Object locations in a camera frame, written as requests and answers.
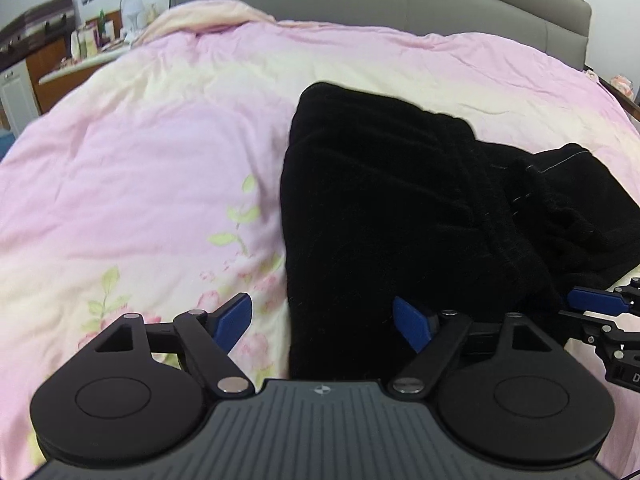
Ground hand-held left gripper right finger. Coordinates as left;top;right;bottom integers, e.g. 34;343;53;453
389;296;566;400

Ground wooden top white nightstand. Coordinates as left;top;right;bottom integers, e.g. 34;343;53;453
582;62;640;122

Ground wooden dressing desk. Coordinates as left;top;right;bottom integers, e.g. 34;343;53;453
25;35;137;114

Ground white drawer cabinet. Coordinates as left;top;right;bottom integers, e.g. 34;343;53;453
0;60;42;137

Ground pink tissue box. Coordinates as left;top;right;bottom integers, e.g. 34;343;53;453
611;74;637;99

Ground black pants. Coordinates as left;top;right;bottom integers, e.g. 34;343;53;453
280;80;637;382

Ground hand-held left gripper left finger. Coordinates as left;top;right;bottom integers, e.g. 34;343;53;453
80;292;252;400

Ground white table lamp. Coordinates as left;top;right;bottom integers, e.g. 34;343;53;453
122;0;152;29

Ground group of toiletry bottles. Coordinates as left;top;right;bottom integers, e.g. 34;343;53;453
70;9;126;59

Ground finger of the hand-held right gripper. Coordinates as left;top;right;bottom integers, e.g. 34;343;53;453
559;311;619;349
567;277;640;317

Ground pink floral blanket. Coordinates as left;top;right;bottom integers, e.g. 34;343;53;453
0;0;640;477

